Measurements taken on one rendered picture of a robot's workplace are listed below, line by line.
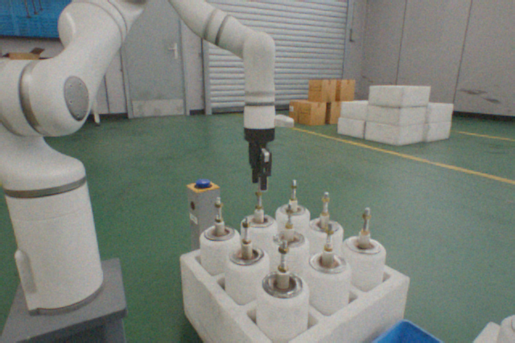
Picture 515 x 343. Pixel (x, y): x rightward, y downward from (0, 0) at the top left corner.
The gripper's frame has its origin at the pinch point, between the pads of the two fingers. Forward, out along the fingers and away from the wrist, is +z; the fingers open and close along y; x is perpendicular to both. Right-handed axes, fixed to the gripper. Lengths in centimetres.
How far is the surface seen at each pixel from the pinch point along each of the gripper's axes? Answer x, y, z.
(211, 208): -11.5, -10.2, 10.5
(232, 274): -10.4, 18.3, 12.8
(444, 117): 245, -189, 13
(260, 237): -1.0, 4.9, 13.0
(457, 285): 61, 8, 36
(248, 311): -8.2, 23.2, 18.0
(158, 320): -27.5, 0.7, 35.9
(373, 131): 172, -199, 26
